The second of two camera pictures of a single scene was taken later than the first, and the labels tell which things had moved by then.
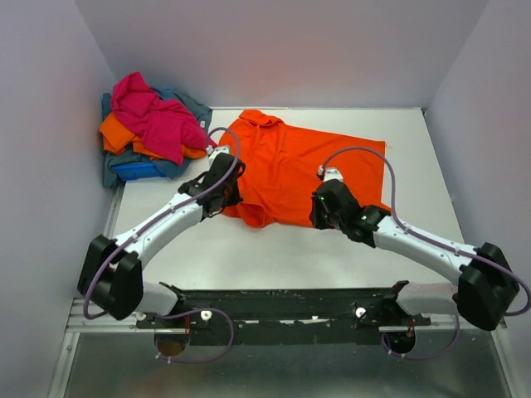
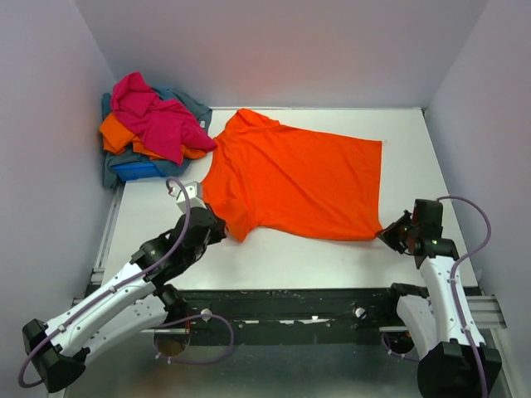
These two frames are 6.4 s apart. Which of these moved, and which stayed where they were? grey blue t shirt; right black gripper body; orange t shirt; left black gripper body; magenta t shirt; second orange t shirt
Moved: right black gripper body; left black gripper body; orange t shirt
Stayed: grey blue t shirt; magenta t shirt; second orange t shirt
